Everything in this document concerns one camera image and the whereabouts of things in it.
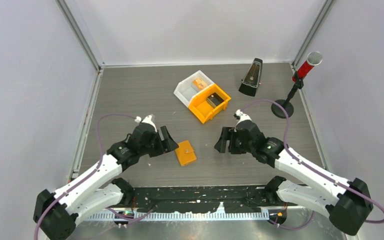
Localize orange card holder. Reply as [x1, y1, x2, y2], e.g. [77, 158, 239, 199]
[175, 140, 197, 167]

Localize black metronome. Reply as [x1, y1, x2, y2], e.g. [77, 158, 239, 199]
[238, 58, 263, 97]

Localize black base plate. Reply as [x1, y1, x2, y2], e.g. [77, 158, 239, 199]
[101, 185, 299, 215]

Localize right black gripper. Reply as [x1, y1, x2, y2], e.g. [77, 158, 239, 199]
[214, 126, 255, 155]

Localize white toothed rail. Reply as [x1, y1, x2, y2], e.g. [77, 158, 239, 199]
[85, 209, 270, 222]

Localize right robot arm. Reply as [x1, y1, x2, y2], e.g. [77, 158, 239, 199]
[214, 120, 373, 236]

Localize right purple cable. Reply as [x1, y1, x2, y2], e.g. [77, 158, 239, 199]
[239, 99, 384, 224]

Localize purple cable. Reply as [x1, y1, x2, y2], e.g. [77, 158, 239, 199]
[239, 99, 384, 224]
[33, 113, 138, 240]

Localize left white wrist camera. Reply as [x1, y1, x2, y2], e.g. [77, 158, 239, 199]
[134, 114, 158, 132]

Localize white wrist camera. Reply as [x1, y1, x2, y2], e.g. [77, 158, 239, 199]
[134, 114, 158, 132]
[233, 109, 252, 128]

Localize black cards in yellow bin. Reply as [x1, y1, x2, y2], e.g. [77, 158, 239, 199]
[206, 92, 224, 108]

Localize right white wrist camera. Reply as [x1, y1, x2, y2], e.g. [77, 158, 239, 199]
[233, 109, 252, 128]

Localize red microphone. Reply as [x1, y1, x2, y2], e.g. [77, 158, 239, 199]
[292, 51, 323, 83]

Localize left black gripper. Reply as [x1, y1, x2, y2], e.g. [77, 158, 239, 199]
[139, 126, 178, 157]

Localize black microphone stand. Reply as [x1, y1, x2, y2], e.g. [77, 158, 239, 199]
[271, 71, 304, 119]

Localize white plastic bin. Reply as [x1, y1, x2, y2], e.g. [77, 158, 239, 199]
[173, 70, 214, 108]

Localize yellow plastic bin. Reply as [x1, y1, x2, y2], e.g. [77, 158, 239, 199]
[188, 83, 232, 124]

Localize orange box in white bin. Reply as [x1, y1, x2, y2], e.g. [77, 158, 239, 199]
[192, 78, 208, 92]

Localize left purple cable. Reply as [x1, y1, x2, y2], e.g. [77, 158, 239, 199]
[33, 113, 138, 240]

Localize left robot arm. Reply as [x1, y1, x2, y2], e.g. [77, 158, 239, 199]
[33, 122, 179, 240]

